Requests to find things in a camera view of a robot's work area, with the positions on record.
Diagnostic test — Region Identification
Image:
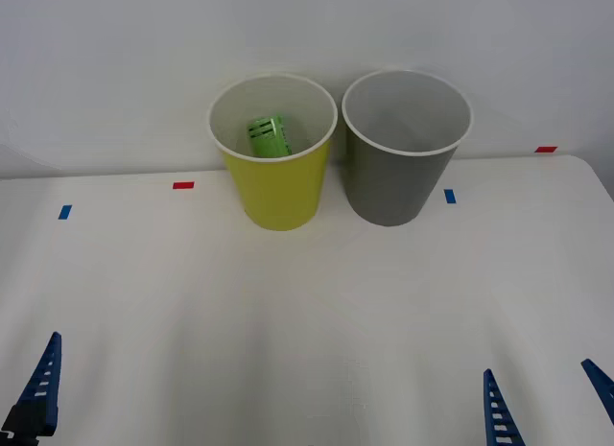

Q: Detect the green label plastic bottle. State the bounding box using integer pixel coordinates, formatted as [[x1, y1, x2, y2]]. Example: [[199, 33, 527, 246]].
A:
[[246, 112, 295, 158]]

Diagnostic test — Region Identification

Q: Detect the grey plastic bin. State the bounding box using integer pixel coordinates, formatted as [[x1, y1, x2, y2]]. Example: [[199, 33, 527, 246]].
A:
[[341, 68, 474, 227]]

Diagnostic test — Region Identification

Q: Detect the yellow-green plastic bin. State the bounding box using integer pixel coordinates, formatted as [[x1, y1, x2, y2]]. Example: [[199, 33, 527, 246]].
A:
[[206, 72, 340, 231]]

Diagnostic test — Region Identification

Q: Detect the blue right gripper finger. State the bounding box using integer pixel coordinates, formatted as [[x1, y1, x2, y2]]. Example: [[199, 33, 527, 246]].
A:
[[580, 358, 614, 403], [483, 367, 525, 446]]

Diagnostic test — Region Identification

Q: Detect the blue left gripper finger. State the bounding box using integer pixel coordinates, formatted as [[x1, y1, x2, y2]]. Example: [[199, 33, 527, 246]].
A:
[[0, 331, 63, 443]]

